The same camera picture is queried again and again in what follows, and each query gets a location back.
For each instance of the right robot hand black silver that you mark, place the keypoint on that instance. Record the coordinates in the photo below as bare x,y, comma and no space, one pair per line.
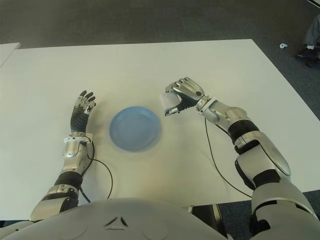
191,92

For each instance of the left robot hand black silver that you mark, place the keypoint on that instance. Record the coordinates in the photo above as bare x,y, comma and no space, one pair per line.
78,120

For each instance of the white charger block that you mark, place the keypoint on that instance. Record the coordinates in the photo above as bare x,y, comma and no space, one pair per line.
170,101

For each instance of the right robot arm silver black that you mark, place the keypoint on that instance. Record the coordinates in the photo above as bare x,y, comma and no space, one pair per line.
250,140

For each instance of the left robot arm silver black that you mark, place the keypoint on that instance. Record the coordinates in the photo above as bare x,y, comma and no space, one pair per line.
72,150

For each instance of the blue round plate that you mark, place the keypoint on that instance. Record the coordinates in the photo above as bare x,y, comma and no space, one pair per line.
135,128

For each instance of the white side table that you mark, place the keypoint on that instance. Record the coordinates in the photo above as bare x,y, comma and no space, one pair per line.
7,52

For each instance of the small white floor object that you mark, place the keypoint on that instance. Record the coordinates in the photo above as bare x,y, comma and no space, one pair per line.
283,46

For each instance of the grey robot torso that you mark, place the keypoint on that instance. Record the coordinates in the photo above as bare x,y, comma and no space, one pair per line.
120,217

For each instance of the black shoe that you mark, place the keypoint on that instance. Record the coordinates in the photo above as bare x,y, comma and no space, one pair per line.
306,53

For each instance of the grey trouser leg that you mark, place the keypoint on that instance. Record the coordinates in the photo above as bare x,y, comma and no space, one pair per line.
313,33

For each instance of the black table frame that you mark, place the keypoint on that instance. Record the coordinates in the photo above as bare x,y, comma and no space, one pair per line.
202,215

